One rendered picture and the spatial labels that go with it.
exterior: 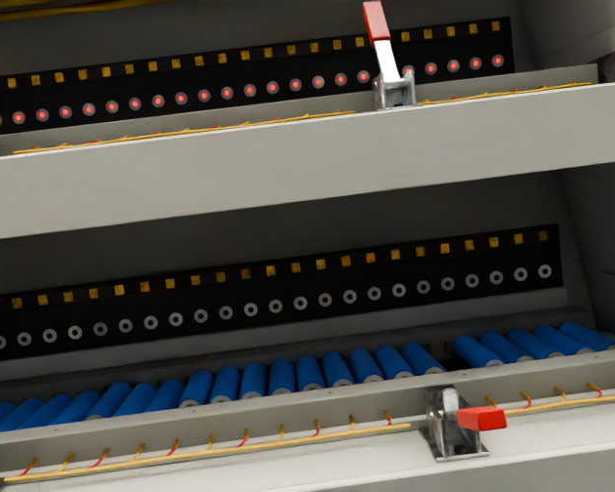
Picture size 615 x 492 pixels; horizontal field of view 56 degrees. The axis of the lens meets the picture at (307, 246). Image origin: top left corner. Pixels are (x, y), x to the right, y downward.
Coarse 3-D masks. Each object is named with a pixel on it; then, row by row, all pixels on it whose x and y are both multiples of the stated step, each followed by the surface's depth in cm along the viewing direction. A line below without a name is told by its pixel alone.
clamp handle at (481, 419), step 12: (444, 396) 31; (456, 396) 31; (444, 408) 31; (456, 408) 31; (468, 408) 27; (480, 408) 26; (492, 408) 25; (456, 420) 28; (468, 420) 26; (480, 420) 24; (492, 420) 24; (504, 420) 24
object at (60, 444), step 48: (384, 384) 35; (432, 384) 34; (480, 384) 34; (528, 384) 35; (576, 384) 35; (0, 432) 35; (48, 432) 34; (96, 432) 34; (144, 432) 34; (192, 432) 34; (240, 432) 34; (288, 432) 34
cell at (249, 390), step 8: (248, 368) 44; (256, 368) 43; (264, 368) 44; (248, 376) 42; (256, 376) 41; (264, 376) 42; (248, 384) 40; (256, 384) 40; (264, 384) 41; (240, 392) 39; (248, 392) 39; (256, 392) 39; (264, 392) 39
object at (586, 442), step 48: (192, 336) 47; (240, 336) 47; (288, 336) 47; (336, 336) 48; (480, 432) 33; (528, 432) 32; (576, 432) 31; (48, 480) 33; (96, 480) 33; (144, 480) 32; (192, 480) 31; (240, 480) 30; (288, 480) 30; (336, 480) 29; (384, 480) 29; (432, 480) 29; (480, 480) 29; (528, 480) 29; (576, 480) 29
